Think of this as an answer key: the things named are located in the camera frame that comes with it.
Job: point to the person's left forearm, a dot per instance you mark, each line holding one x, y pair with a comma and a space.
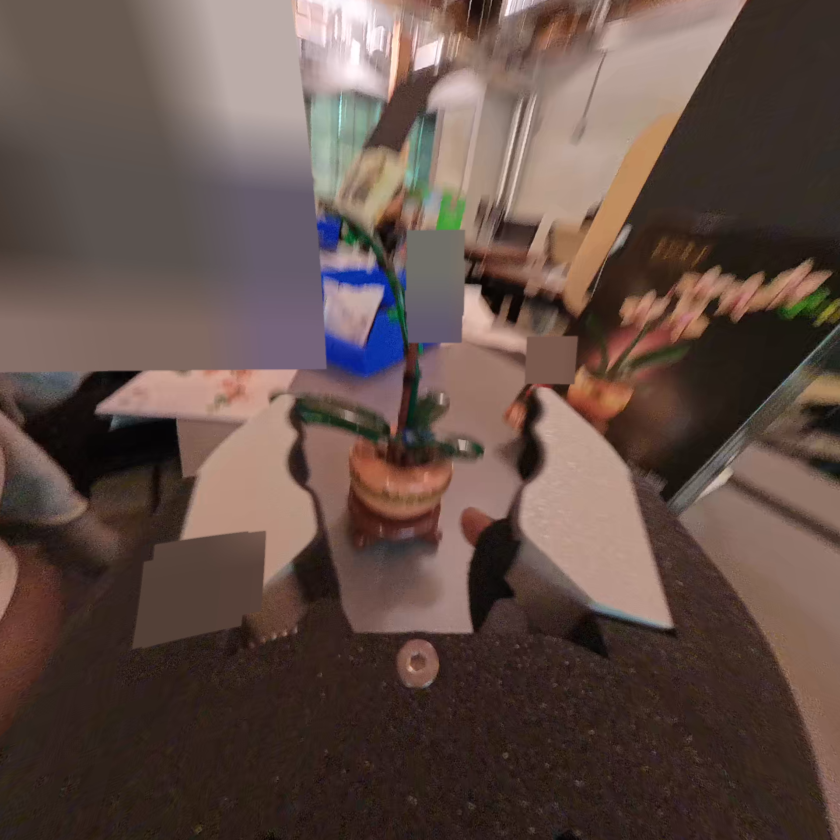
39, 485

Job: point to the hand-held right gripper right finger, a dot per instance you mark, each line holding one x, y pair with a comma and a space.
577, 512

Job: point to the white paper bag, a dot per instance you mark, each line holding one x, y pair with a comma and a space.
351, 308

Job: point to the grey desk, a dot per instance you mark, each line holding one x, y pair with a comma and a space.
400, 584

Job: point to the orchid instruction booklet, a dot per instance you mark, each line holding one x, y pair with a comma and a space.
184, 394

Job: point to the curved wooden panel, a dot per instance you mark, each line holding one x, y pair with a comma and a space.
617, 210

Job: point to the brick orchid plant model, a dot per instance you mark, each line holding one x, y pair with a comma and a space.
400, 479

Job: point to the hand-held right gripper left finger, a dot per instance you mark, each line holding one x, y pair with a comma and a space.
249, 479

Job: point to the black orchid set box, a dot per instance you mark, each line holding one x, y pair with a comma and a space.
722, 197

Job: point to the person's right hand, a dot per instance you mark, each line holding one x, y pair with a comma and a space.
474, 525

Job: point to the blue plastic bin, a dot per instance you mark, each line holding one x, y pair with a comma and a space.
367, 354

